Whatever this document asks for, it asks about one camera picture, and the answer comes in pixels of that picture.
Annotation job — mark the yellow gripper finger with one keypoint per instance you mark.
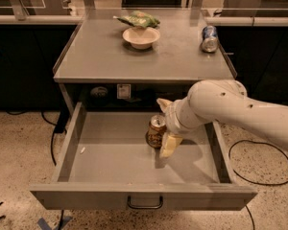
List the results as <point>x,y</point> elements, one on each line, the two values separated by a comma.
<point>163,104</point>
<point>169,143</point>

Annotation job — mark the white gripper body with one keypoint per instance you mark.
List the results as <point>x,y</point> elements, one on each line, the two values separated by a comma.
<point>172,119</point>

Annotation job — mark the orange soda can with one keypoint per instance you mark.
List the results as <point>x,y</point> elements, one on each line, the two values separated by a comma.
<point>156,129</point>

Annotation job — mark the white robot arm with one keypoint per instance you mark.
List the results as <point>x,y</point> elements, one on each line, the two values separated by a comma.
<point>224,101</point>

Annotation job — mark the grey open drawer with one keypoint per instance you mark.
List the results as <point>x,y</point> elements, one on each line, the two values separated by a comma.
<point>118,163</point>

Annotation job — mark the grey cabinet counter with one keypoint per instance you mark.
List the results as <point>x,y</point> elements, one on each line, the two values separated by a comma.
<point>97,52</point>

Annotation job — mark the blue soda can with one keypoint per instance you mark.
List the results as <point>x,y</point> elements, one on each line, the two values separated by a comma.
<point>209,39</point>

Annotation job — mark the white label sticker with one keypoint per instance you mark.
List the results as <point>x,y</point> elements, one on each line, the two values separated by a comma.
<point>124,91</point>

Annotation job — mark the white bowl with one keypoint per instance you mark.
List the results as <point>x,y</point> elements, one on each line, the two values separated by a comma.
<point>141,39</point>

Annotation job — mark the green chip bag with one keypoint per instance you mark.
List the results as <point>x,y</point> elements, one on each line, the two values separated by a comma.
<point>139,19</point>

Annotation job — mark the black drawer handle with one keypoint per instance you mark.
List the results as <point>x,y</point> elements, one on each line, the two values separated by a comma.
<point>145,203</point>

